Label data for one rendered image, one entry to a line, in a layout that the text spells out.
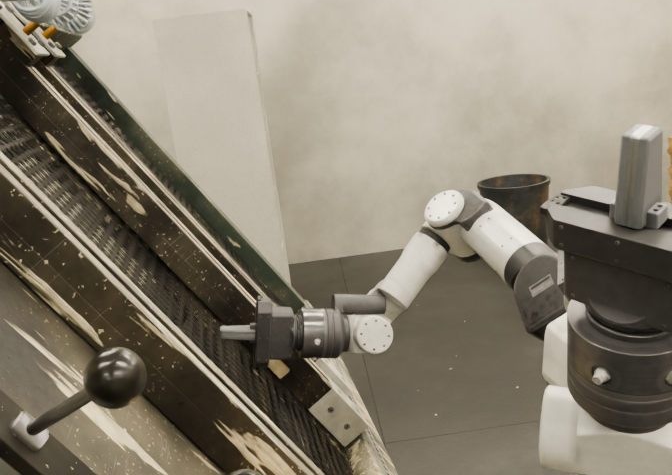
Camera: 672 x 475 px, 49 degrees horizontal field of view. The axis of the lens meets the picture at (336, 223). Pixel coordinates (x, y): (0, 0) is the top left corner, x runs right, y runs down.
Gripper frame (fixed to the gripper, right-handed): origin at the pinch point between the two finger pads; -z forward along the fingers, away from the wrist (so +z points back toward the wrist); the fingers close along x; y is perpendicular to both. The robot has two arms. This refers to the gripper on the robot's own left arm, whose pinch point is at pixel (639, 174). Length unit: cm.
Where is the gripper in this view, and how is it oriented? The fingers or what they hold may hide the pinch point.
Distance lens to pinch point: 50.1
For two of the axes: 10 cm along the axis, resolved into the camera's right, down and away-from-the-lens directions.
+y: 6.9, -4.4, 5.7
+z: 1.5, 8.6, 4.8
